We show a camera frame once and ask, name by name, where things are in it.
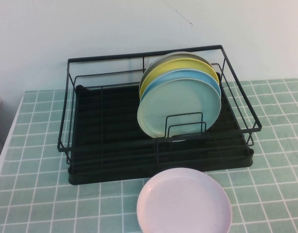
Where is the pink plate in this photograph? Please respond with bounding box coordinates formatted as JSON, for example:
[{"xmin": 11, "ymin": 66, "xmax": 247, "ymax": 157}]
[{"xmin": 136, "ymin": 167, "xmax": 233, "ymax": 233}]

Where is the green plate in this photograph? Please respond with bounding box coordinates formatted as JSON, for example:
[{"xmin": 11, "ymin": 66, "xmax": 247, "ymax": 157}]
[{"xmin": 136, "ymin": 78, "xmax": 222, "ymax": 140}]

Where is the blue plate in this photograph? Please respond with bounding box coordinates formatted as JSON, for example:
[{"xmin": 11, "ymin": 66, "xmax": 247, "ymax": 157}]
[{"xmin": 140, "ymin": 69, "xmax": 222, "ymax": 104}]

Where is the yellow plate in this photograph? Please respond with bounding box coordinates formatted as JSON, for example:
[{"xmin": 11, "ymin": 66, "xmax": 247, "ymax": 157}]
[{"xmin": 139, "ymin": 58, "xmax": 219, "ymax": 98}]

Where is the grey plate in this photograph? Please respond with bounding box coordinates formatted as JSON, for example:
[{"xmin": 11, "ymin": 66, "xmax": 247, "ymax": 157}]
[{"xmin": 138, "ymin": 51, "xmax": 212, "ymax": 95}]

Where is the black plastic drip tray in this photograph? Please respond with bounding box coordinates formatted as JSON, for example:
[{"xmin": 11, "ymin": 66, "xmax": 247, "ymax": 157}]
[{"xmin": 67, "ymin": 71, "xmax": 254, "ymax": 186}]

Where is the green tile-pattern tablecloth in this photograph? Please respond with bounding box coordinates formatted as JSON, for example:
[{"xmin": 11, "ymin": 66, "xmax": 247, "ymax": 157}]
[{"xmin": 0, "ymin": 77, "xmax": 298, "ymax": 233}]

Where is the black wire dish rack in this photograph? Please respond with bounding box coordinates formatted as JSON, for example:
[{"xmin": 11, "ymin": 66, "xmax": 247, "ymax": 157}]
[{"xmin": 56, "ymin": 44, "xmax": 262, "ymax": 170}]

